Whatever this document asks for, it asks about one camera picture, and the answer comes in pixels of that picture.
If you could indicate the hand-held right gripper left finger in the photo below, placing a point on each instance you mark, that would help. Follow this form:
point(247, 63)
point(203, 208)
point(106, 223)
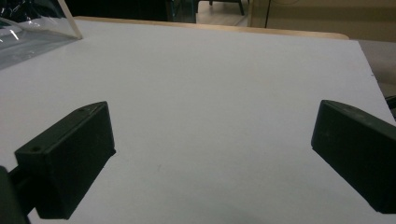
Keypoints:
point(67, 161)

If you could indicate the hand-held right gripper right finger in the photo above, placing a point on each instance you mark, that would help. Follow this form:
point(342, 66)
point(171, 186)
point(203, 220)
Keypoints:
point(358, 152)

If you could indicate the clear plastic bag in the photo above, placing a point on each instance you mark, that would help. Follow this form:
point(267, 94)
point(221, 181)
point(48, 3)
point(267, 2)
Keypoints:
point(29, 37)

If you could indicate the beige cabinet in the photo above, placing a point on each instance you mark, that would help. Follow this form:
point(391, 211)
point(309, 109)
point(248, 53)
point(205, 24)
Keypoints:
point(323, 18)

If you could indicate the pale wooden stick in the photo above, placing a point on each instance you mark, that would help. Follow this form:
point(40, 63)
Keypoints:
point(71, 20)

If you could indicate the black chair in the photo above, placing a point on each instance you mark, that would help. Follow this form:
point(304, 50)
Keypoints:
point(227, 4)

